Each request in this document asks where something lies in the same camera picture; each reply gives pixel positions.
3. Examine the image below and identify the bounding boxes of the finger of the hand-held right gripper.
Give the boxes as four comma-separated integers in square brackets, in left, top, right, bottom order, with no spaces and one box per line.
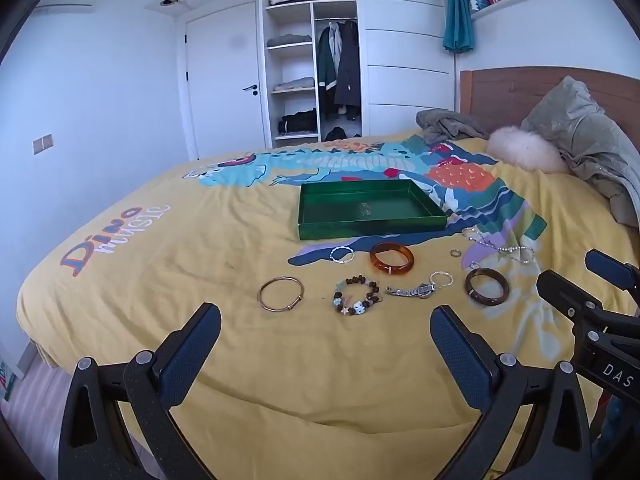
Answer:
[584,248,640,307]
[536,269,617,333]

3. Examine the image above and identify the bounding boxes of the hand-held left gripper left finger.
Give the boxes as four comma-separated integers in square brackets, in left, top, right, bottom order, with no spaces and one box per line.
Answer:
[59,302,223,480]

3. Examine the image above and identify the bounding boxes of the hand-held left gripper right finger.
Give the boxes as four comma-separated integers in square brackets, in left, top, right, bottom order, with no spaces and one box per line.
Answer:
[430,305,593,480]

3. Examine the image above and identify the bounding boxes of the dark brown bangle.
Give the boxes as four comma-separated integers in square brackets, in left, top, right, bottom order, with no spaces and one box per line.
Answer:
[465,268,510,307]

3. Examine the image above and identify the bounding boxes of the silver wristwatch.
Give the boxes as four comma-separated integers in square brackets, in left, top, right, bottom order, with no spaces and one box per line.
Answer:
[386,282,435,299]

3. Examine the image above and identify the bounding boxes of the crystal chain necklace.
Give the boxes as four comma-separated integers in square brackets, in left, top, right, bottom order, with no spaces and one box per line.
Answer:
[461,226,536,264]

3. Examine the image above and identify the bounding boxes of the wooden beaded bracelet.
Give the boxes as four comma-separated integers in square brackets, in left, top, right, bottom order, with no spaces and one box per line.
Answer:
[332,274,382,317]

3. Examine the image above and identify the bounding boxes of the amber bangle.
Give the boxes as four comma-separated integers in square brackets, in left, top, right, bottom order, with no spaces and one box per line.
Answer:
[370,242,415,276]

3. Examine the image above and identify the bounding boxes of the green jewelry tray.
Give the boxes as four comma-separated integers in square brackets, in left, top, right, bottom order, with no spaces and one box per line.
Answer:
[297,178,450,242]

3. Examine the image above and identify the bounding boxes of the person's right hand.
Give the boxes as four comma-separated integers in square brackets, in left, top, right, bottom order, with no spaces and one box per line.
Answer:
[602,399,640,463]

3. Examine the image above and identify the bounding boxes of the thin gold bangle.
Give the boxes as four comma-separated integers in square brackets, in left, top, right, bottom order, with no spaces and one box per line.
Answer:
[258,276,304,312]

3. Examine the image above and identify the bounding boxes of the yellow dinosaur printed blanket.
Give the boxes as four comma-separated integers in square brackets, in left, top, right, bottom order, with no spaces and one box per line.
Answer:
[15,132,640,480]

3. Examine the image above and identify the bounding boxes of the olive green jacket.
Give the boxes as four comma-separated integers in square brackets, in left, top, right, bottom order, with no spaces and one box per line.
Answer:
[520,76,640,228]

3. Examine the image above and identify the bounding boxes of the white fur pillow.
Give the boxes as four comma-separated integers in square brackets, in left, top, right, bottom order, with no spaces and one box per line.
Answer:
[486,127,571,175]

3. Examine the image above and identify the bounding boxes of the grey crumpled cloth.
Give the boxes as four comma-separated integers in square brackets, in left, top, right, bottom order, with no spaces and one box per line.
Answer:
[416,109,491,147]

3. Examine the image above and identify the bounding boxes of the wooden headboard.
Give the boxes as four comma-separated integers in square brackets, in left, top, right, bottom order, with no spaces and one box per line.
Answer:
[460,66,640,133]

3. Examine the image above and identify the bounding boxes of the folded black clothes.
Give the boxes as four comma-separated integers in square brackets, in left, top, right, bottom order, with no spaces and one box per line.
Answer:
[278,108,318,136]

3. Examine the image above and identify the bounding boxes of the white door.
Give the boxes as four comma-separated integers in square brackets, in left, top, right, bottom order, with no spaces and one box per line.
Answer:
[185,2,266,161]

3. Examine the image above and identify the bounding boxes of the folded light clothes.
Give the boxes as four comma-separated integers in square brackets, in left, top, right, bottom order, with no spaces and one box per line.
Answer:
[272,76,316,93]

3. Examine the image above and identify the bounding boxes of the white wardrobe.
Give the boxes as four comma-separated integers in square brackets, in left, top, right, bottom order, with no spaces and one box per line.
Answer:
[257,0,456,150]

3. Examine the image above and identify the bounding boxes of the teal curtain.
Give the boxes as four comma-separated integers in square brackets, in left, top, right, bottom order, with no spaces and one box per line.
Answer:
[442,0,475,52]

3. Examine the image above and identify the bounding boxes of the dark hanging coat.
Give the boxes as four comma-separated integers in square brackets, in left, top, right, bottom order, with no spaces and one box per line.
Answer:
[334,20,362,122]

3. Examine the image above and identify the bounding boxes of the green and white hanging jacket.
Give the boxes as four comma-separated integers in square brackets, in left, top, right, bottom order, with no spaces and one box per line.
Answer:
[316,22,343,121]

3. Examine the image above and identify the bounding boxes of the folded grey clothes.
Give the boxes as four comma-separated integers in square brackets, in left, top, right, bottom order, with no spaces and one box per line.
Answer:
[266,34,313,48]

